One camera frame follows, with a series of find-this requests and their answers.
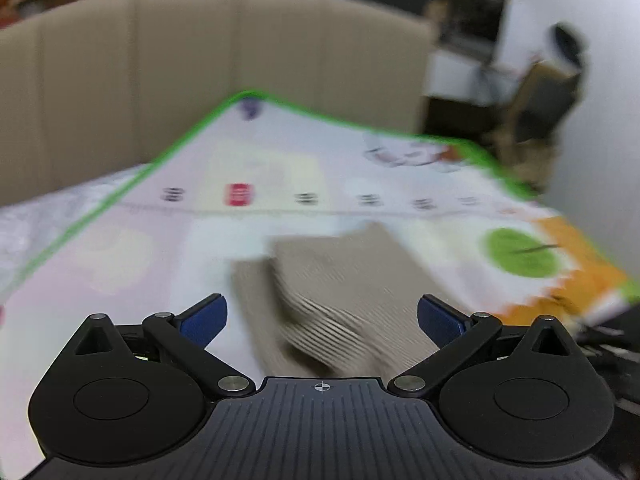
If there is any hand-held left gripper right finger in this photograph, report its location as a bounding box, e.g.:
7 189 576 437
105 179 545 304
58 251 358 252
387 294 577 401

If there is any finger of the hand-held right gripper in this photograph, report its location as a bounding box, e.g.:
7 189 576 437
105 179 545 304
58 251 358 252
575 324 640 350

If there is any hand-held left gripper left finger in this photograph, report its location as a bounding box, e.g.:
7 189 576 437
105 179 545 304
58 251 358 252
75 293 257 401

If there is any brown striped shirt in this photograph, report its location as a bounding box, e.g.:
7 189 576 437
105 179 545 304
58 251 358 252
231 222 443 378

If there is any printed cartoon play mat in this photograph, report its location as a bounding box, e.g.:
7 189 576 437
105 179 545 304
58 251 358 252
0 90 640 480

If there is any white bed sheet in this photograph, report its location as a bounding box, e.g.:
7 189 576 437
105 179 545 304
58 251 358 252
0 165 151 296

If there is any beige padded headboard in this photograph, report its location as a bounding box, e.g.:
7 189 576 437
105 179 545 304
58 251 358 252
0 0 436 208

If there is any white desk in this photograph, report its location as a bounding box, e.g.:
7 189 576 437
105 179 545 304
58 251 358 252
422 47 526 108

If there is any black monitor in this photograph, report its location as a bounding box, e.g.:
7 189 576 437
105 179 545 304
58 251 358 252
437 0 507 63

